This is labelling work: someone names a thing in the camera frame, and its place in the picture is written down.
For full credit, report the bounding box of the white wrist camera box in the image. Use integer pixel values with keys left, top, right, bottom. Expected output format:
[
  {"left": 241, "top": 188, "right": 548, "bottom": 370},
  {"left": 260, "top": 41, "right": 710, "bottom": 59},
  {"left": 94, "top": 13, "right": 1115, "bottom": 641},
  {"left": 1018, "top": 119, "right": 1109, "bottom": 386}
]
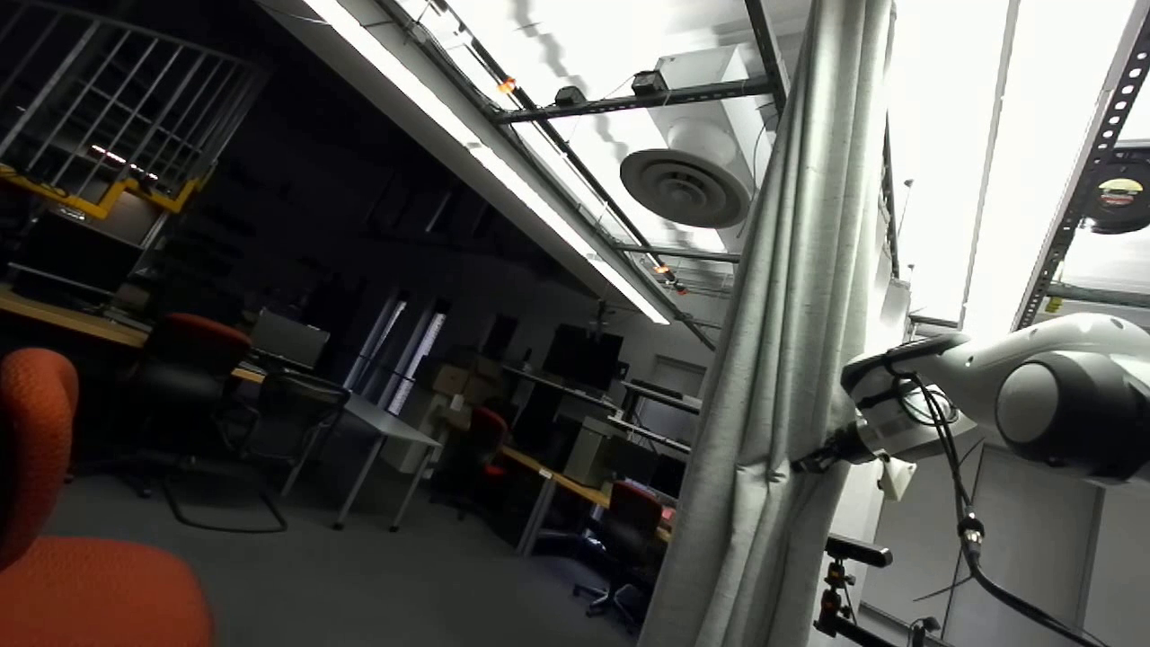
[{"left": 878, "top": 452, "right": 923, "bottom": 502}]

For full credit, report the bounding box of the grey box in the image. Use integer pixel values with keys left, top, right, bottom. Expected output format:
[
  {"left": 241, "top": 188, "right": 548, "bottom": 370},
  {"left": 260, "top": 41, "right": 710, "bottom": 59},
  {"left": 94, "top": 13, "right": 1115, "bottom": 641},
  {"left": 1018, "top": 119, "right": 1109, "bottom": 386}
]
[{"left": 244, "top": 306, "right": 336, "bottom": 375}]

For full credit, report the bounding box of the grey table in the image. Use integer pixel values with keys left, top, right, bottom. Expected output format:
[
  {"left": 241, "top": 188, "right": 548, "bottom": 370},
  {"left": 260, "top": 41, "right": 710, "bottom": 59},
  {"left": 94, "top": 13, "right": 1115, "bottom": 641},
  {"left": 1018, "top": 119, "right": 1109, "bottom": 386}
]
[{"left": 280, "top": 391, "right": 451, "bottom": 535}]

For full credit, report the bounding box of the black background monitor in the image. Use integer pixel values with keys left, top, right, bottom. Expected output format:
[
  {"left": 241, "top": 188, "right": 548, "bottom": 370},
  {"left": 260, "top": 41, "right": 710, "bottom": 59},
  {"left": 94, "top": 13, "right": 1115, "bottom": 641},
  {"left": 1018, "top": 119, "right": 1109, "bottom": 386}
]
[{"left": 539, "top": 320, "right": 629, "bottom": 396}]

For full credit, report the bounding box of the red swivel chair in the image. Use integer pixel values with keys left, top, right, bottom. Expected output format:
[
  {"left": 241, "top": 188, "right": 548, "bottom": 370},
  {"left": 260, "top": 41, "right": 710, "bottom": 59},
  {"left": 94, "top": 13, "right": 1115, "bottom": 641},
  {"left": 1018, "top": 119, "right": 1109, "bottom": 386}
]
[{"left": 595, "top": 475, "right": 684, "bottom": 624}]

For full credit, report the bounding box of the orange chair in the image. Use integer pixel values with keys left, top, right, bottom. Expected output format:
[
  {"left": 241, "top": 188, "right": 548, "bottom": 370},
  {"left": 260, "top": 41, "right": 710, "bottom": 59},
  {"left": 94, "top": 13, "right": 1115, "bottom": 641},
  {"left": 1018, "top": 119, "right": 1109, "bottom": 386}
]
[{"left": 0, "top": 346, "right": 221, "bottom": 647}]

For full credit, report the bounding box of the round ceiling air vent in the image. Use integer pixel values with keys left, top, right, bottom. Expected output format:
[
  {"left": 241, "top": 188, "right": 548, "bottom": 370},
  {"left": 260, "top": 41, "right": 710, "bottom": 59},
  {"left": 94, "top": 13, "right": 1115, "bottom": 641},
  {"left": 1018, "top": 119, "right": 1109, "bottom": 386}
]
[{"left": 617, "top": 145, "right": 754, "bottom": 229}]

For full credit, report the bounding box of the long ceiling light strip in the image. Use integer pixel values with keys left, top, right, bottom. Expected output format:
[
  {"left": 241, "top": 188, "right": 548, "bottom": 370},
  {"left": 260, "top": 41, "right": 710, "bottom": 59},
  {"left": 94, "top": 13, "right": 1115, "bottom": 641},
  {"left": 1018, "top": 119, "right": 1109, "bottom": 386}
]
[{"left": 256, "top": 0, "right": 675, "bottom": 332}]

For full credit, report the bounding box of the black curtain rod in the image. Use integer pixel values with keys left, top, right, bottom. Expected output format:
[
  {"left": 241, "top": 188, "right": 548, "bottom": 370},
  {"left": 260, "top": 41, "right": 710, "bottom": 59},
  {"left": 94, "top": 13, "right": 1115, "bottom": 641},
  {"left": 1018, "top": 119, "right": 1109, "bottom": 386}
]
[{"left": 497, "top": 76, "right": 781, "bottom": 127}]

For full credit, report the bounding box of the red and black office chair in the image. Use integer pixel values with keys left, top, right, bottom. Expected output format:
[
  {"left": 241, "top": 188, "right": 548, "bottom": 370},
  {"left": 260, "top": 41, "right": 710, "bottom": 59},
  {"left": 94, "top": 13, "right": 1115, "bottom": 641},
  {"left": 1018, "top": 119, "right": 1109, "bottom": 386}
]
[{"left": 120, "top": 311, "right": 354, "bottom": 535}]

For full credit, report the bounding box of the black camera on tripod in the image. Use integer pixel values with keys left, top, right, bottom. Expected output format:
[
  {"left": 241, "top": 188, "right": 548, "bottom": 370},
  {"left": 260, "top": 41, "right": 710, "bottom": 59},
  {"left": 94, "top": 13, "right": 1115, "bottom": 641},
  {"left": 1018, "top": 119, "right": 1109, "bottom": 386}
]
[{"left": 811, "top": 535, "right": 897, "bottom": 647}]

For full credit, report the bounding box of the black disc with yellow label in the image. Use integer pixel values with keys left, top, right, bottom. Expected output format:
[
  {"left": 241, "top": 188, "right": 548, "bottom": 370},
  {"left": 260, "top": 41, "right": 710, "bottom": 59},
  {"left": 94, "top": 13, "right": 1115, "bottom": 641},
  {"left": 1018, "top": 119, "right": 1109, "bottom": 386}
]
[{"left": 1081, "top": 172, "right": 1150, "bottom": 237}]

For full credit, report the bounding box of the perforated metal upright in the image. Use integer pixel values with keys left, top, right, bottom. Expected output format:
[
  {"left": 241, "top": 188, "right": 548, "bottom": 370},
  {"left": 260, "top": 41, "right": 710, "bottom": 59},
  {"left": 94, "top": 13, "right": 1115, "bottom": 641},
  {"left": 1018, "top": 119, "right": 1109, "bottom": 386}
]
[{"left": 1018, "top": 0, "right": 1150, "bottom": 326}]

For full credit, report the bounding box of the grey wire grid panel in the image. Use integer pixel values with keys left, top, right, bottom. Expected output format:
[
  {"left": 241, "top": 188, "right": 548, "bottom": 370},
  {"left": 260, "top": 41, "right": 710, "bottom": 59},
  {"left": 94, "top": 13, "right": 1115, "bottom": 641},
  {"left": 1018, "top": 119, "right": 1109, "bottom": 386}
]
[{"left": 0, "top": 0, "right": 273, "bottom": 200}]

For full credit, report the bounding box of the small red chair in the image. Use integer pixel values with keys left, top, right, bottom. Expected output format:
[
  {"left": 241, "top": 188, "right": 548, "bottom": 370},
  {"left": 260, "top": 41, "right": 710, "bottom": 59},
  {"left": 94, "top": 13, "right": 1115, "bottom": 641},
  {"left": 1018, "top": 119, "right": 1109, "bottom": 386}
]
[{"left": 464, "top": 404, "right": 516, "bottom": 489}]

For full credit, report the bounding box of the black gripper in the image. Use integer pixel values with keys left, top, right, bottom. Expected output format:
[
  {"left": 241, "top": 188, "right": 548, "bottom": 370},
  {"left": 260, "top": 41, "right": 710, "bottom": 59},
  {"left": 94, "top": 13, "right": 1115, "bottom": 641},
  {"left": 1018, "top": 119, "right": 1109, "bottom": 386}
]
[{"left": 786, "top": 421, "right": 884, "bottom": 475}]

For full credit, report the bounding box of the grey fabric curtain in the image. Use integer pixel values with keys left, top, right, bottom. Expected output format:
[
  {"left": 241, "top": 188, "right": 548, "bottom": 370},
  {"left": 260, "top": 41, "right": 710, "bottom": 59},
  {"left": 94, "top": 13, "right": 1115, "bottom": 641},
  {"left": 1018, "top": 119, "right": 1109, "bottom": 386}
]
[{"left": 631, "top": 0, "right": 903, "bottom": 647}]

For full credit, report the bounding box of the yellow edged desk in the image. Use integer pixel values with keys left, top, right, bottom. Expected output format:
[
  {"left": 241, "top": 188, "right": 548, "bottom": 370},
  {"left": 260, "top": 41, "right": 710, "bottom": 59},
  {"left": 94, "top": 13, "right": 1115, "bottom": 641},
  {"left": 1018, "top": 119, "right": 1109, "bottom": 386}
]
[{"left": 492, "top": 438, "right": 622, "bottom": 560}]

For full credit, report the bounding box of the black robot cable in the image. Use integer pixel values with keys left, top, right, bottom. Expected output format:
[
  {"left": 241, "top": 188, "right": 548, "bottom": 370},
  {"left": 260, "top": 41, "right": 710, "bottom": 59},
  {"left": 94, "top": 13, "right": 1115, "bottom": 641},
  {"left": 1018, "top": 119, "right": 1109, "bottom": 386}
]
[{"left": 891, "top": 370, "right": 1109, "bottom": 647}]

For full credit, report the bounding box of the yellow metal frame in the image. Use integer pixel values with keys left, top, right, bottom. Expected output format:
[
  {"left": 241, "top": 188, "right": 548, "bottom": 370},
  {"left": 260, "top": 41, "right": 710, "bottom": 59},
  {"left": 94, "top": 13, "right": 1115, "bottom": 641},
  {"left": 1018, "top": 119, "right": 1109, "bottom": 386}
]
[{"left": 0, "top": 158, "right": 209, "bottom": 227}]

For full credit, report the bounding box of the long wooden bench table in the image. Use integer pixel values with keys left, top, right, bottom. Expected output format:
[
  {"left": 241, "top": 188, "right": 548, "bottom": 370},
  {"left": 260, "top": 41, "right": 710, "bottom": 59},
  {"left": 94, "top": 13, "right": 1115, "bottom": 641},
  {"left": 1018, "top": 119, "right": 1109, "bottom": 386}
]
[{"left": 0, "top": 283, "right": 155, "bottom": 352}]

